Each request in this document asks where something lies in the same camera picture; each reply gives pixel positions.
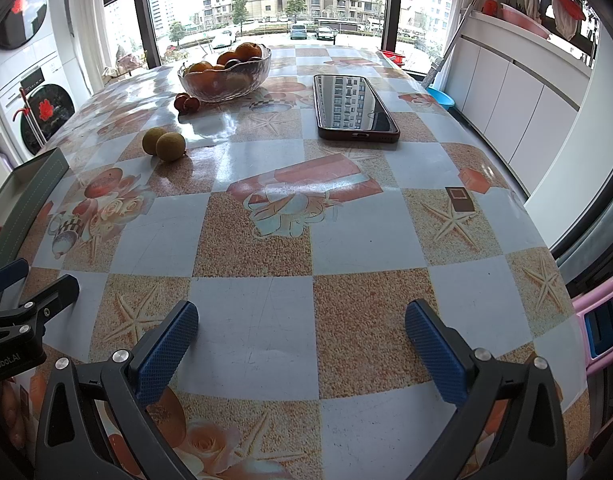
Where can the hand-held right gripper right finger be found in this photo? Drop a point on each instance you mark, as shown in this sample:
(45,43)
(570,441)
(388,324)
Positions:
(434,355)

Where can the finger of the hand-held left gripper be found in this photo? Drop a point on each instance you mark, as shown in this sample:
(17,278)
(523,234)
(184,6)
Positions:
(6,277)
(51,300)

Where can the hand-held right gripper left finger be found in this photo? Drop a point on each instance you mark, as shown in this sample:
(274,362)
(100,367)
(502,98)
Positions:
(166,355)

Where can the grey tray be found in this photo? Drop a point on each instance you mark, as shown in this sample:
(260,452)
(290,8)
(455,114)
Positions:
(21,200)

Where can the yellow-brown round fruit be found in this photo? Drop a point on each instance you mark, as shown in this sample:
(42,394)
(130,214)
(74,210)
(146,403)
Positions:
(151,141)
(171,146)

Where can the glass bowl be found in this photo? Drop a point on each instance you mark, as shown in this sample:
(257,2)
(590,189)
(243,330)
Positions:
(221,90)

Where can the large orange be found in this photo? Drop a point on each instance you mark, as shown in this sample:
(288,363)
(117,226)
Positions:
(248,51)

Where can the pink chair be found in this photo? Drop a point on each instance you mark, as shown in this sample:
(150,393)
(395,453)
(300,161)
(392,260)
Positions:
(586,305)

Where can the white washing machine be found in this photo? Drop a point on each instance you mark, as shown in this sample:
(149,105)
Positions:
(56,105)

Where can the white dryer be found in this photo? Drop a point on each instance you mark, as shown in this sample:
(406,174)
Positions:
(46,45)

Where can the small red fruit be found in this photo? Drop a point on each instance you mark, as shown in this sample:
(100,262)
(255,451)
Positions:
(180,101)
(193,104)

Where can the blue basin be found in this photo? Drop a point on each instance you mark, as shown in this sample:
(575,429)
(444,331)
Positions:
(439,97)

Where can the smartphone in brown case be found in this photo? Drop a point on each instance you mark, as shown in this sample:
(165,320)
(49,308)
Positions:
(351,105)

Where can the white cabinet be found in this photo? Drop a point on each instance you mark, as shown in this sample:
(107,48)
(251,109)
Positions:
(516,95)

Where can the dark plum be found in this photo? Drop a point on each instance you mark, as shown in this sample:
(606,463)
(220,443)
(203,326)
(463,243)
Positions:
(233,64)

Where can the red basin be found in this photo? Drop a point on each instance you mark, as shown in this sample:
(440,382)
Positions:
(390,56)

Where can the white car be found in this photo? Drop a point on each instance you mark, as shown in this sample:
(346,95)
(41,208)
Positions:
(224,39)

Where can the white mop pole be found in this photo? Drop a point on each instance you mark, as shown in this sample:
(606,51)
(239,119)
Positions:
(456,25)

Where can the grey car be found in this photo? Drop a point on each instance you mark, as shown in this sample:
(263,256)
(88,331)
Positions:
(325,32)

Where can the pink basin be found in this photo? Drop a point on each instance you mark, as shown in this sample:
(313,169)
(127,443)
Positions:
(524,20)

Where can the blue-grey van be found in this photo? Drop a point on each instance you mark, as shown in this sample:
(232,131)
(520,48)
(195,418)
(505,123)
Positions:
(298,31)

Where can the red bottle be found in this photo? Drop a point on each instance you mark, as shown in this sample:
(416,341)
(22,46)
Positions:
(489,5)

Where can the red hanging garment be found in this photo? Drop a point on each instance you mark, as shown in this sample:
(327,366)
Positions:
(566,7)

